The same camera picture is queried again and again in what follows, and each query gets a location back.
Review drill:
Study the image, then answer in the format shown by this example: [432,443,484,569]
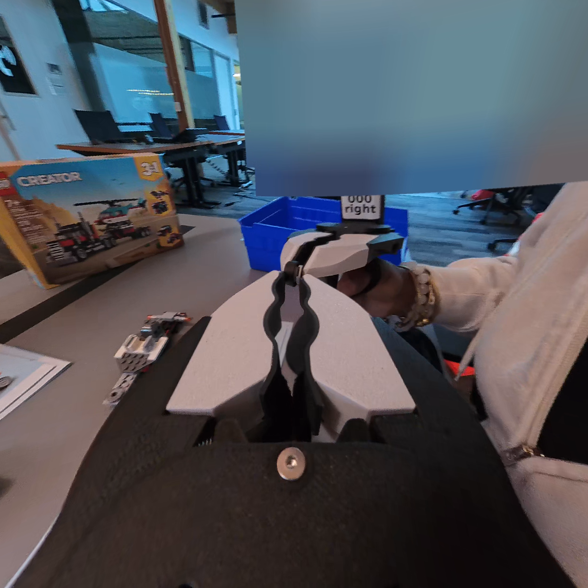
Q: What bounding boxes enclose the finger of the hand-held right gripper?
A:
[300,233,376,279]
[279,231,332,276]

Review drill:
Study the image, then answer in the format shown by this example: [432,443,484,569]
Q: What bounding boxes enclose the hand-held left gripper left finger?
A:
[165,271,295,442]

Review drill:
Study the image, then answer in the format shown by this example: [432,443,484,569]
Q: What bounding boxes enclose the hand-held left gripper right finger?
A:
[292,273,416,443]

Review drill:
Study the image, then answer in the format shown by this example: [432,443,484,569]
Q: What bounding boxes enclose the person's right forearm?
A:
[429,216,552,334]

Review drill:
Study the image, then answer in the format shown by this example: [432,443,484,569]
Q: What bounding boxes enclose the grey white lego assembly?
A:
[103,310,192,407]

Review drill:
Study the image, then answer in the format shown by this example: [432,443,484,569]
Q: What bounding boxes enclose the lego instruction booklet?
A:
[0,344,73,421]

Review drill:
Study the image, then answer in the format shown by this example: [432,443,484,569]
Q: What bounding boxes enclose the lego set box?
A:
[0,153,185,290]

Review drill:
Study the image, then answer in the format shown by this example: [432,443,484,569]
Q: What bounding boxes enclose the person's right hand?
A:
[337,259,416,320]

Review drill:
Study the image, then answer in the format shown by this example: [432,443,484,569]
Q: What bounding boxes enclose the blue plastic bin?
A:
[238,196,409,272]

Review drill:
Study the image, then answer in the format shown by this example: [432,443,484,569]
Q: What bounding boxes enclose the person's leg in jeans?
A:
[372,317,444,373]

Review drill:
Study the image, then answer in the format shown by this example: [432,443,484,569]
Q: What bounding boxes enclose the brown top office desk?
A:
[57,137,217,208]
[209,130,247,185]

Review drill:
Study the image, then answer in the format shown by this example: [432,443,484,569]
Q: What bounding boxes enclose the white zip hoodie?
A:
[459,181,588,588]

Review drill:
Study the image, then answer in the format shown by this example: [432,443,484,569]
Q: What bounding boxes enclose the black undershirt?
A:
[535,349,588,455]

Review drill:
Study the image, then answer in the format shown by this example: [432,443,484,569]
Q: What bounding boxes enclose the phone sign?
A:
[0,16,36,96]

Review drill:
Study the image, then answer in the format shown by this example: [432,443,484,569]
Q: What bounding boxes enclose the white beaded bracelet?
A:
[395,262,435,331]

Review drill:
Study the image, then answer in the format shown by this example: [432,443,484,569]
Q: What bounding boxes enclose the gold bracelet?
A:
[413,276,438,328]

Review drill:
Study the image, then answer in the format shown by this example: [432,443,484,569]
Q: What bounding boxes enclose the wooden post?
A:
[154,0,194,131]

